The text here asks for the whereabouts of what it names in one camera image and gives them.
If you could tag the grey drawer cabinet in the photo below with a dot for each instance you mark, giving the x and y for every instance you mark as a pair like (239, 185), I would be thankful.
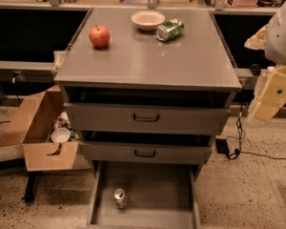
(193, 71)

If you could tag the grey top drawer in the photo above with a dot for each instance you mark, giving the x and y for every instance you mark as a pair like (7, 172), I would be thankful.
(146, 119)

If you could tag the grey drawer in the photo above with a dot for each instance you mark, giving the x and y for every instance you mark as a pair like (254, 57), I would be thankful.
(146, 119)
(147, 153)
(160, 196)

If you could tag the black power adapter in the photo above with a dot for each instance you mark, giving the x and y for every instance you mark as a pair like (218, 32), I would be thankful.
(222, 146)

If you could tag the grey middle drawer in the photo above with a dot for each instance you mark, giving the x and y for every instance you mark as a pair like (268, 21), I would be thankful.
(147, 153)

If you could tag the grey bottom drawer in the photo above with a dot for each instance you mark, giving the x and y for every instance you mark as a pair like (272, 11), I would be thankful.
(160, 196)

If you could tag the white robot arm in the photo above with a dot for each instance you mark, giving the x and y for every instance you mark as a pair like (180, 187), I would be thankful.
(275, 51)

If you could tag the green soda can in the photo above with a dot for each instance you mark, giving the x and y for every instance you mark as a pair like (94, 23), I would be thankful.
(169, 29)

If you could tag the white paper cup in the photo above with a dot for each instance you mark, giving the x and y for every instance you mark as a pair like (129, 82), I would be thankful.
(61, 135)

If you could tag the silver green 7up can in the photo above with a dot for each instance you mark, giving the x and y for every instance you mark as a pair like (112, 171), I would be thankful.
(120, 198)

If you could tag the white ceramic bowl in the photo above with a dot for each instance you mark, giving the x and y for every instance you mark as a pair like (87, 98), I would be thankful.
(148, 20)

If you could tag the black small device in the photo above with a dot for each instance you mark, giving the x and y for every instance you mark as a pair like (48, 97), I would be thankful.
(255, 69)

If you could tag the brown cardboard box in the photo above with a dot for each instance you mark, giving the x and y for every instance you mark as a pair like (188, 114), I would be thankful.
(31, 128)

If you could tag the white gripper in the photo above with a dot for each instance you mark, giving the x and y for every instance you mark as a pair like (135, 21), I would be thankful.
(281, 38)

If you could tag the red apple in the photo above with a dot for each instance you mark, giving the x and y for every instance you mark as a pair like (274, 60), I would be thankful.
(99, 36)

